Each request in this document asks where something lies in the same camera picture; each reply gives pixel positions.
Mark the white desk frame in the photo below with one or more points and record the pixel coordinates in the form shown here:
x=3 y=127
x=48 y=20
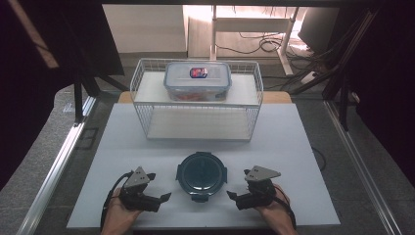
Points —
x=213 y=39

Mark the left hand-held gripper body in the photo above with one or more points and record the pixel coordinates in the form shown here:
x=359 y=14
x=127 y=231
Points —
x=137 y=196

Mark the person's right hand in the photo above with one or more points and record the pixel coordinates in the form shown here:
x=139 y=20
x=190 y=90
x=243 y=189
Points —
x=279 y=215

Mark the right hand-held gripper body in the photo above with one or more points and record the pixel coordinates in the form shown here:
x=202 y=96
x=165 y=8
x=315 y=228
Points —
x=259 y=194

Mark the dark curtain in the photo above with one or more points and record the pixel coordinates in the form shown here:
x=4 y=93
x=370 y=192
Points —
x=388 y=81
x=29 y=107

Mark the clear rectangular food container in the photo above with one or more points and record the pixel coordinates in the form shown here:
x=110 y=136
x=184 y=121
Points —
x=197 y=83

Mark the white power strip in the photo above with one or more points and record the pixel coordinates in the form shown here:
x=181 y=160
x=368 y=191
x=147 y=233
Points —
x=309 y=77

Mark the aluminium rail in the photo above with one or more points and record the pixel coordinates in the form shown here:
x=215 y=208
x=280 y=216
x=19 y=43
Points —
x=52 y=176
x=362 y=169

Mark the round dark food container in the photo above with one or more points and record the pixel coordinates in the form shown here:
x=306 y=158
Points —
x=201 y=174

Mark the black metal stand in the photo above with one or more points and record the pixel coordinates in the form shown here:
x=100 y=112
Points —
x=78 y=101
x=343 y=104

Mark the person's left hand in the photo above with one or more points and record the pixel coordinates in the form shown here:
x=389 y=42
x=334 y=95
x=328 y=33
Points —
x=117 y=222

